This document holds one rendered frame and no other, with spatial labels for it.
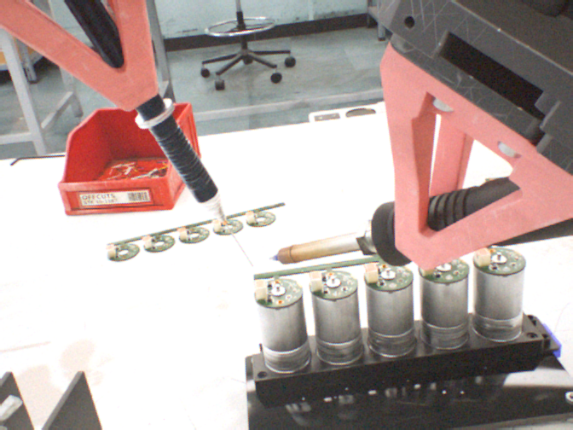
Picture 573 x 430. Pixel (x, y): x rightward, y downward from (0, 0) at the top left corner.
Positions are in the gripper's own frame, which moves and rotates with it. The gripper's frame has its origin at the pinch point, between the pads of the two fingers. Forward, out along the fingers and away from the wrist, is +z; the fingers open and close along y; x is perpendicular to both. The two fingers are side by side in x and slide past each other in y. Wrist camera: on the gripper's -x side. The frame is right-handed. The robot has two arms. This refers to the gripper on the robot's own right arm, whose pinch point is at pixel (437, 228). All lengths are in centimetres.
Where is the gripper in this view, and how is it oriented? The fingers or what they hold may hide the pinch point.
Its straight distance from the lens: 23.3
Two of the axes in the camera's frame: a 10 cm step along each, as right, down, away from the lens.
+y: -6.3, 4.2, -6.5
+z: -2.7, 6.7, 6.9
